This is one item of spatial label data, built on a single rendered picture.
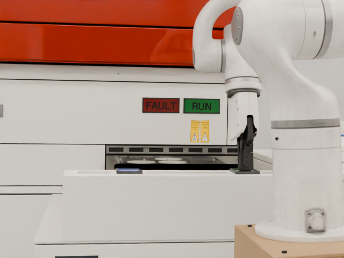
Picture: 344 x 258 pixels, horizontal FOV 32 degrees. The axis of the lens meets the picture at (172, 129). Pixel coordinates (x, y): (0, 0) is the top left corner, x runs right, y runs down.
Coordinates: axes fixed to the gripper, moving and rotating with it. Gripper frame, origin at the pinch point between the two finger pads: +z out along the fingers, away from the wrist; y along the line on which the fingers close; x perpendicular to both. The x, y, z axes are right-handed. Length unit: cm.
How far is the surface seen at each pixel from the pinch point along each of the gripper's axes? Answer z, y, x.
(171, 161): -6, -57, -9
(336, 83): -67, -197, 108
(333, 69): -74, -195, 105
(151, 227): 14.2, 1.3, -21.3
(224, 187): 5.9, 3.1, -5.7
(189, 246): 18.5, 0.4, -13.1
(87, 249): 18.6, 0.4, -34.8
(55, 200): 7, -48, -44
